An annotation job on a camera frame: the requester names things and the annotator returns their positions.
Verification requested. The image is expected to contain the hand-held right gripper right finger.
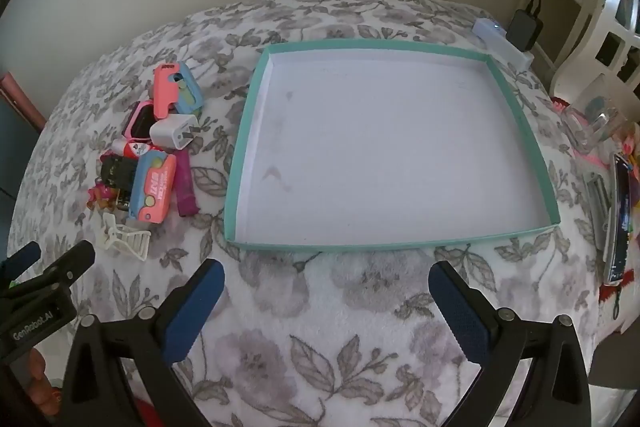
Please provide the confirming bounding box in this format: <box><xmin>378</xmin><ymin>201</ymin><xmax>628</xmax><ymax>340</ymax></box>
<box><xmin>428</xmin><ymin>261</ymin><xmax>593</xmax><ymax>427</ymax></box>

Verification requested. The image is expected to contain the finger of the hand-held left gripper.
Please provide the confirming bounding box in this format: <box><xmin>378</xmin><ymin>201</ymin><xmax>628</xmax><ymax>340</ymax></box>
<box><xmin>0</xmin><ymin>241</ymin><xmax>42</xmax><ymax>280</ymax></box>
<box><xmin>10</xmin><ymin>239</ymin><xmax>96</xmax><ymax>303</ymax></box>

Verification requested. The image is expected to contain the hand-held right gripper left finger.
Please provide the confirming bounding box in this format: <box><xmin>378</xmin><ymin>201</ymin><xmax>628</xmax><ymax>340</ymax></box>
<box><xmin>59</xmin><ymin>258</ymin><xmax>226</xmax><ymax>427</ymax></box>

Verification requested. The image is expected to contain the white hair clip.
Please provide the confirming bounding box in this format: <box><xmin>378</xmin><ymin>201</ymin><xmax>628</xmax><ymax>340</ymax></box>
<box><xmin>96</xmin><ymin>212</ymin><xmax>152</xmax><ymax>262</ymax></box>

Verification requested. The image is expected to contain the small pink orange figure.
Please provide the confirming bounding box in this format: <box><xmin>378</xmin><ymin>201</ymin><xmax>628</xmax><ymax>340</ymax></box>
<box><xmin>86</xmin><ymin>182</ymin><xmax>121</xmax><ymax>212</ymax></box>

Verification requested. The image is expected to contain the black toy car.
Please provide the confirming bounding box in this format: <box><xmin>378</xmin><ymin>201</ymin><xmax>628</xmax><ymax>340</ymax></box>
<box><xmin>98</xmin><ymin>155</ymin><xmax>138</xmax><ymax>195</ymax></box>

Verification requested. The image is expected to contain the blue toy with pink front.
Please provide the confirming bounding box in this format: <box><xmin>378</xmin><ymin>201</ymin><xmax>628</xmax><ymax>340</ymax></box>
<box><xmin>127</xmin><ymin>150</ymin><xmax>177</xmax><ymax>224</ymax></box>

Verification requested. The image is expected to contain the magenta plastic tube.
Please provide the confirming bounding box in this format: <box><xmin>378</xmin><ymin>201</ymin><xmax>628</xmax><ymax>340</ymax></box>
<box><xmin>172</xmin><ymin>149</ymin><xmax>200</xmax><ymax>217</ymax></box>

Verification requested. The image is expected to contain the small red white bottle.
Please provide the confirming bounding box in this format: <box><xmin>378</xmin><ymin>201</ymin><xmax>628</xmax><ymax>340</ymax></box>
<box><xmin>111</xmin><ymin>138</ymin><xmax>163</xmax><ymax>160</ymax></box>

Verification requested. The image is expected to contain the pink smartwatch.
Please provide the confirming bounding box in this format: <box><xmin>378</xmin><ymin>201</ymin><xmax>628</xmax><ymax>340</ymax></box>
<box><xmin>122</xmin><ymin>99</ymin><xmax>161</xmax><ymax>148</ymax></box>

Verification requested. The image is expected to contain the white charger plug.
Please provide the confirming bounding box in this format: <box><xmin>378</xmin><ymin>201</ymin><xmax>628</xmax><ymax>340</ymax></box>
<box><xmin>149</xmin><ymin>114</ymin><xmax>202</xmax><ymax>152</ymax></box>

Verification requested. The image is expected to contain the teal cardboard tray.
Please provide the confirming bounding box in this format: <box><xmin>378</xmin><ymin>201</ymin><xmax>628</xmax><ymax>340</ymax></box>
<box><xmin>222</xmin><ymin>39</ymin><xmax>560</xmax><ymax>254</ymax></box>

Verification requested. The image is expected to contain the pink toy with blue back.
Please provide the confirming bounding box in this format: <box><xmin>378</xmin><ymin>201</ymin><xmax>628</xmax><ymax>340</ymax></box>
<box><xmin>152</xmin><ymin>62</ymin><xmax>205</xmax><ymax>118</ymax></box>

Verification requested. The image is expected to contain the person's left hand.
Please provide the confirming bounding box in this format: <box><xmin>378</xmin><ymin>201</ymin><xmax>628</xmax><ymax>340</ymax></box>
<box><xmin>25</xmin><ymin>347</ymin><xmax>63</xmax><ymax>408</ymax></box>

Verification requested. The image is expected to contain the dark blue panel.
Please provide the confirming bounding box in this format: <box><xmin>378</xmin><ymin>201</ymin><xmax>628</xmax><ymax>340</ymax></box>
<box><xmin>0</xmin><ymin>94</ymin><xmax>36</xmax><ymax>253</ymax></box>

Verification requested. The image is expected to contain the pink bar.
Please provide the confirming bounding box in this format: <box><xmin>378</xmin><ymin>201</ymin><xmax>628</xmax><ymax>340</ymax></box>
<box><xmin>0</xmin><ymin>72</ymin><xmax>48</xmax><ymax>132</ymax></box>

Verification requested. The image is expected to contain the grey phone stand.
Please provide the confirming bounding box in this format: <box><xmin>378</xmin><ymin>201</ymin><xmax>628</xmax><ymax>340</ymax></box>
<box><xmin>582</xmin><ymin>172</ymin><xmax>613</xmax><ymax>253</ymax></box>

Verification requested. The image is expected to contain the smartphone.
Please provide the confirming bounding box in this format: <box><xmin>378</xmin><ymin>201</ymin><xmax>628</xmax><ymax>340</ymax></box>
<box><xmin>602</xmin><ymin>152</ymin><xmax>633</xmax><ymax>285</ymax></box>

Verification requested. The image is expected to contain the pink crochet mat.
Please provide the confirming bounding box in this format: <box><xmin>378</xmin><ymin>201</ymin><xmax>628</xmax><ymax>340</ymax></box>
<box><xmin>552</xmin><ymin>96</ymin><xmax>640</xmax><ymax>308</ymax></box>

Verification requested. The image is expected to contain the clear glass cup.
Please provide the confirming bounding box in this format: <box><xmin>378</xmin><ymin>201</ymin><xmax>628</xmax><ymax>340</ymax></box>
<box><xmin>562</xmin><ymin>104</ymin><xmax>626</xmax><ymax>155</ymax></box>

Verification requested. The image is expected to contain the white furniture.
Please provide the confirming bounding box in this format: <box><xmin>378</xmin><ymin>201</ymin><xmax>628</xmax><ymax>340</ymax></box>
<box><xmin>530</xmin><ymin>0</ymin><xmax>640</xmax><ymax>98</ymax></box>

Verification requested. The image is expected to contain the white power strip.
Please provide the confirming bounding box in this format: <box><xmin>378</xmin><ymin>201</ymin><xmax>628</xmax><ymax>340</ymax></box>
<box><xmin>472</xmin><ymin>18</ymin><xmax>535</xmax><ymax>70</ymax></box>

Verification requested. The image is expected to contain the black power adapter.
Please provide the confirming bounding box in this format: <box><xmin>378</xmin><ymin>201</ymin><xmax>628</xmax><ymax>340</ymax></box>
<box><xmin>506</xmin><ymin>9</ymin><xmax>543</xmax><ymax>54</ymax></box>

